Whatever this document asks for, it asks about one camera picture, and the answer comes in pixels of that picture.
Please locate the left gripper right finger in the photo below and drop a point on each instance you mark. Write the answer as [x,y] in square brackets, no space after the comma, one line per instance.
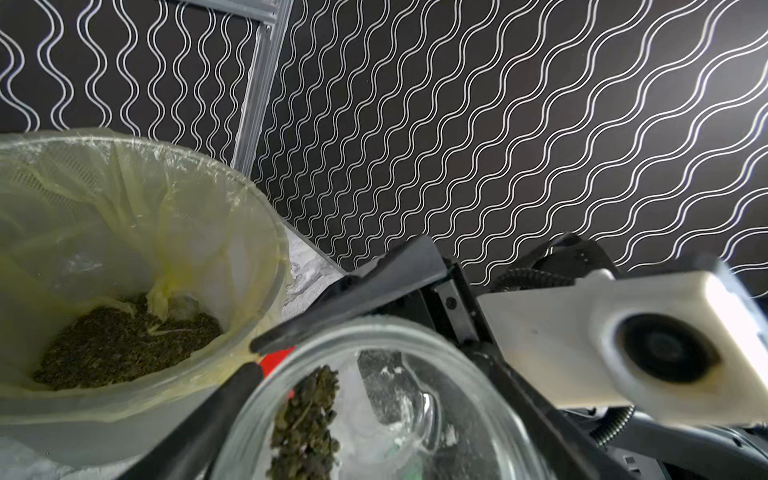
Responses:
[570,453]

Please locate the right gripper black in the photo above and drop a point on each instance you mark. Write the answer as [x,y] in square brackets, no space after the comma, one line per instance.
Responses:
[415,284]

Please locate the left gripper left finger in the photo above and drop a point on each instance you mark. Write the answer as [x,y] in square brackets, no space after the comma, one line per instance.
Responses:
[195,443]

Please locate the jar with cream lid back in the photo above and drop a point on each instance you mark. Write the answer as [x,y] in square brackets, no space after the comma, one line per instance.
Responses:
[409,405]

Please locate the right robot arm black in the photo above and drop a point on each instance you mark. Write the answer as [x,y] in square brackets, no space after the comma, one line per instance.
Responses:
[700,449]

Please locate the trash bin with yellow bag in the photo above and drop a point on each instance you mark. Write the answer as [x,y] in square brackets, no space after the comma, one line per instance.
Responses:
[90,217]

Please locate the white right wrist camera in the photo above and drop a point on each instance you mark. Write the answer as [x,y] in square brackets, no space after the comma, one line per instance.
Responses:
[685,348]

